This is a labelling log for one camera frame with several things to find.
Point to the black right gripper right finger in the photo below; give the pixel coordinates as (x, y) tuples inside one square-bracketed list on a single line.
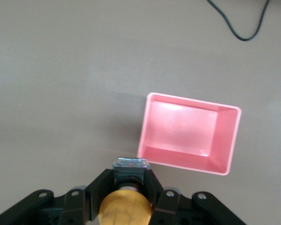
[(173, 208)]

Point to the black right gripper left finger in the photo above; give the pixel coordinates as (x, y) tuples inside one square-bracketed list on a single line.
[(68, 206)]

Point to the yellow push button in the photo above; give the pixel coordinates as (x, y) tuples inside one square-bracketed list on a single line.
[(125, 207)]

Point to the pink plastic box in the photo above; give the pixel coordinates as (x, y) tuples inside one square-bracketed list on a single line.
[(178, 131)]

